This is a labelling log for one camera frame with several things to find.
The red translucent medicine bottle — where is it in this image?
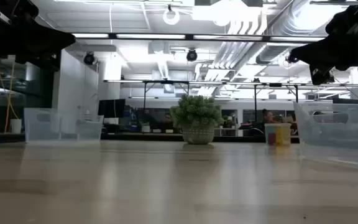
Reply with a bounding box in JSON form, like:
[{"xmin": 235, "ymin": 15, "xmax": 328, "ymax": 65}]
[{"xmin": 267, "ymin": 130, "xmax": 278, "ymax": 146}]

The clear plastic bin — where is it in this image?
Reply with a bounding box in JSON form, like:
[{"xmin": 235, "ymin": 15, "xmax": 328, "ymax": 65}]
[
  {"xmin": 23, "ymin": 107, "xmax": 104, "ymax": 144},
  {"xmin": 293, "ymin": 101, "xmax": 358, "ymax": 172}
]

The black overhead light bar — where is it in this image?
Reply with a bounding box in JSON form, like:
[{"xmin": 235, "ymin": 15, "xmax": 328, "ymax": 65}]
[{"xmin": 70, "ymin": 32, "xmax": 326, "ymax": 43}]

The person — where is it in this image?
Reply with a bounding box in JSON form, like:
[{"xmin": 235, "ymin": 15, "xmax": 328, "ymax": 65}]
[
  {"xmin": 259, "ymin": 108, "xmax": 279, "ymax": 130},
  {"xmin": 163, "ymin": 113, "xmax": 174, "ymax": 130}
]

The white bucket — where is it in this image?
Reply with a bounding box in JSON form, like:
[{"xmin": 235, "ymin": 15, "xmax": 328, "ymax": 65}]
[{"xmin": 10, "ymin": 118, "xmax": 22, "ymax": 134}]

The black computer monitor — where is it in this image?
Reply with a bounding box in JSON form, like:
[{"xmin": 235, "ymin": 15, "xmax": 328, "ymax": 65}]
[{"xmin": 98, "ymin": 98, "xmax": 126, "ymax": 118}]

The green plant in white pot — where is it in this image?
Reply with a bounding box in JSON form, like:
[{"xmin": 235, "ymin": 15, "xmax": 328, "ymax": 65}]
[{"xmin": 170, "ymin": 94, "xmax": 225, "ymax": 146}]

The silver ventilation duct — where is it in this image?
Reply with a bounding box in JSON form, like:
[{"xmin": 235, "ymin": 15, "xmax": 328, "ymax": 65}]
[{"xmin": 277, "ymin": 0, "xmax": 352, "ymax": 37}]

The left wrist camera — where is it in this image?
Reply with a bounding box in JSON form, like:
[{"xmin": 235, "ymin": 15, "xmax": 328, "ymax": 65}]
[{"xmin": 0, "ymin": 4, "xmax": 14, "ymax": 26}]

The black workstation frame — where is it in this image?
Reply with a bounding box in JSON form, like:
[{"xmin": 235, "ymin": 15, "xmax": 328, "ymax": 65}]
[
  {"xmin": 253, "ymin": 82, "xmax": 300, "ymax": 124},
  {"xmin": 142, "ymin": 80, "xmax": 191, "ymax": 110}
]

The yellow power cable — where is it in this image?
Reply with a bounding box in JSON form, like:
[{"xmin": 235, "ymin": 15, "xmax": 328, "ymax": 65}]
[{"xmin": 0, "ymin": 55, "xmax": 20, "ymax": 133}]

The white ring lamp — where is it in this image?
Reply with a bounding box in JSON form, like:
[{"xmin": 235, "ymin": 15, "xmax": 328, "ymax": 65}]
[{"xmin": 162, "ymin": 7, "xmax": 180, "ymax": 26}]

